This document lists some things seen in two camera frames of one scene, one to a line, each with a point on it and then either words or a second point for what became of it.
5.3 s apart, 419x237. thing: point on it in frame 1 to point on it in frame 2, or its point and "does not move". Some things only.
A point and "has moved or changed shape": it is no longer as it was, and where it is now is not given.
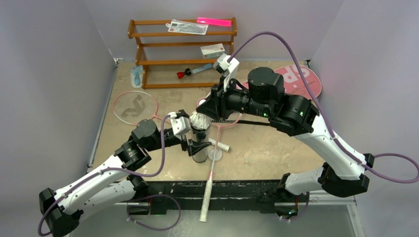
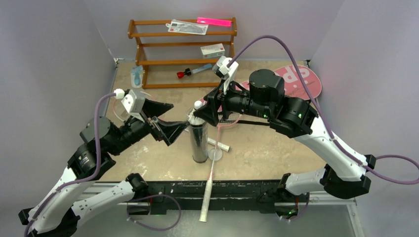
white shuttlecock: x=199 y=121 has moved or changed shape
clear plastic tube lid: x=218 y=155 does not move
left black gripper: x=193 y=146 to x=169 y=130
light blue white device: x=136 y=76 does not move
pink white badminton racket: x=229 y=120 does not move
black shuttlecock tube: x=200 y=132 does not move
